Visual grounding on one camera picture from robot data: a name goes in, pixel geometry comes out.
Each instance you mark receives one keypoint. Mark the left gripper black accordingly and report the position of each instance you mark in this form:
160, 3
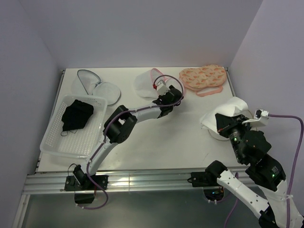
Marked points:
161, 97

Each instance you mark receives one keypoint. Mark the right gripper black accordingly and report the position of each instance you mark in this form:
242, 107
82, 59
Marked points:
224, 122

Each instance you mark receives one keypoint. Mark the white bra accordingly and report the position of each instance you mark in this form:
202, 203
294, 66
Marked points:
230, 108

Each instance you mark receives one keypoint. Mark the pink trimmed mesh laundry bag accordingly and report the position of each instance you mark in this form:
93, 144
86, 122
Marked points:
143, 83

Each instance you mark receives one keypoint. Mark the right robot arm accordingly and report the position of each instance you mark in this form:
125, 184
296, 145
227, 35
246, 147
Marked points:
277, 209

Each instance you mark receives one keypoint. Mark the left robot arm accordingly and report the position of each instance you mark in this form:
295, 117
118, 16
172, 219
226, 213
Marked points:
119, 127

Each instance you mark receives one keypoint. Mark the beige trimmed mesh laundry bag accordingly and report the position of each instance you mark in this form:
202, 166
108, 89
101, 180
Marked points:
216, 136

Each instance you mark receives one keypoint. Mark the peach floral bra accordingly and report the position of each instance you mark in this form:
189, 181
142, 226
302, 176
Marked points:
205, 80

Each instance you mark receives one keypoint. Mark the grey trimmed mesh laundry bag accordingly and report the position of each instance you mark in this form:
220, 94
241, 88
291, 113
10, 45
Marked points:
87, 82

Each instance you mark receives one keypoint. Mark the black garment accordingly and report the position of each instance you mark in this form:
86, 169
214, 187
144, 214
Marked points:
76, 117

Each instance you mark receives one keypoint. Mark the white plastic basket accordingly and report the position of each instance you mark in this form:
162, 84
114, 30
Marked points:
81, 143

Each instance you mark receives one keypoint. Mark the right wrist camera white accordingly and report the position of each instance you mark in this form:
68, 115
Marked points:
260, 119

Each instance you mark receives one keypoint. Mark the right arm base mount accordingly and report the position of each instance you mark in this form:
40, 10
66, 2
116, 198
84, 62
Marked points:
212, 190

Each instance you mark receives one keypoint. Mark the aluminium frame rail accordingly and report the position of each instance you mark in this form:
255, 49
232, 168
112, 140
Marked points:
118, 181

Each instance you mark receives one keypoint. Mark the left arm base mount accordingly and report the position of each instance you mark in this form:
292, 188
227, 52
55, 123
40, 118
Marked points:
85, 194

